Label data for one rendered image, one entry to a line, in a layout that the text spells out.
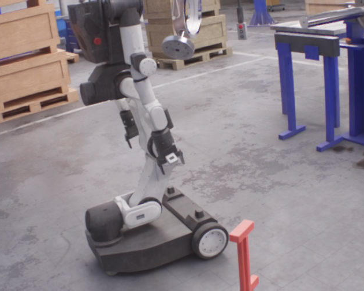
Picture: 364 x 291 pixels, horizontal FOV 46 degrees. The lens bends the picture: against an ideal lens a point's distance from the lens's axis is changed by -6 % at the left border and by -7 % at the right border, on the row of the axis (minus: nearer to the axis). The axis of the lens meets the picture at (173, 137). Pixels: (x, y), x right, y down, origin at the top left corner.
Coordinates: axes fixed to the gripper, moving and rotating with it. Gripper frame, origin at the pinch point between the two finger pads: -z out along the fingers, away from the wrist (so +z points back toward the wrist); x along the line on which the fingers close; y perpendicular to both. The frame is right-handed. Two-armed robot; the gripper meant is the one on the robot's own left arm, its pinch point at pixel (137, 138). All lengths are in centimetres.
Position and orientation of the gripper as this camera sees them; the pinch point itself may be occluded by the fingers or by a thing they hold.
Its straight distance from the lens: 253.5
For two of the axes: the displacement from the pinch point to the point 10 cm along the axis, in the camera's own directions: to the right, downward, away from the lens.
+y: -4.3, -2.6, 8.7
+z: -3.1, -8.6, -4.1
